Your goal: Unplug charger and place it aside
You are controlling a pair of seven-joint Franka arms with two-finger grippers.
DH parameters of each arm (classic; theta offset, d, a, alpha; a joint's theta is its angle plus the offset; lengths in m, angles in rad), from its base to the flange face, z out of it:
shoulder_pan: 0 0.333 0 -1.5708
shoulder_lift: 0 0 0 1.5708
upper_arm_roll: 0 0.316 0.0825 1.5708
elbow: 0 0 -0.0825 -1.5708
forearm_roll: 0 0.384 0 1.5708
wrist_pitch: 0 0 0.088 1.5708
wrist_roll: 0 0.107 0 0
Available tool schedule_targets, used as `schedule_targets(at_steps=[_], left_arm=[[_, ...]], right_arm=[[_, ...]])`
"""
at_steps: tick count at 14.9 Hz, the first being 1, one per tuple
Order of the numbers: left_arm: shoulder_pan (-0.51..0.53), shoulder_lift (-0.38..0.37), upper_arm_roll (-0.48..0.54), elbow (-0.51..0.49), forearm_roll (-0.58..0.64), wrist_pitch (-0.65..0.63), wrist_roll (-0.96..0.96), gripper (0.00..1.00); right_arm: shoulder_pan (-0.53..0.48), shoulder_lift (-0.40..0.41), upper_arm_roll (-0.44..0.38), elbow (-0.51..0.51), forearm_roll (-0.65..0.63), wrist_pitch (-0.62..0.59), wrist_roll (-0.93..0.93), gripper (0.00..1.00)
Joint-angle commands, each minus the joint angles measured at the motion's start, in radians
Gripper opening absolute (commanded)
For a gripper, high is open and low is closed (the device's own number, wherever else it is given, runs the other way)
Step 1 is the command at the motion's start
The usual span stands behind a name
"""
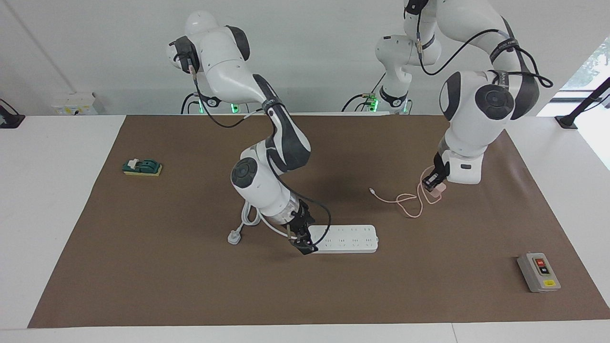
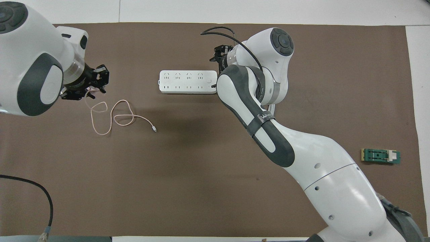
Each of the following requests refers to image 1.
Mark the white wall socket box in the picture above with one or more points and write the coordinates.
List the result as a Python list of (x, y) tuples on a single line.
[(71, 104)]

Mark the white power strip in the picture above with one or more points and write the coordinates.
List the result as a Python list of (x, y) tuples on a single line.
[(348, 240)]

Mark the small black stand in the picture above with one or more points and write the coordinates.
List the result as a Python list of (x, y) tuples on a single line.
[(8, 119)]

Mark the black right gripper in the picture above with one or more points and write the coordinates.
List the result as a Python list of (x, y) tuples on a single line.
[(301, 224)]

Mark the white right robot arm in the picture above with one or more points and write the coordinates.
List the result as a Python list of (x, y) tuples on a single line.
[(259, 186)]

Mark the grey push button box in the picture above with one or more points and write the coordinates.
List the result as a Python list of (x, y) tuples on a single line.
[(536, 274)]

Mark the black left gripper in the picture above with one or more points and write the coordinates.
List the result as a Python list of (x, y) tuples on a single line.
[(441, 166)]

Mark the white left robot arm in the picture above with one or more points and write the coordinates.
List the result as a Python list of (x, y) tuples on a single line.
[(472, 133)]

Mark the brown table mat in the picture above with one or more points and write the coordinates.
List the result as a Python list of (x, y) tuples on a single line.
[(305, 286)]

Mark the bright window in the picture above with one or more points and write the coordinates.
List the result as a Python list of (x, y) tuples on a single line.
[(591, 66)]

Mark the pink charger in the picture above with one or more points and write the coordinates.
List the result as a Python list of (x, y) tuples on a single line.
[(441, 189)]

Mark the long black stand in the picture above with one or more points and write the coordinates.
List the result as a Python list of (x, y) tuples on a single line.
[(567, 121)]

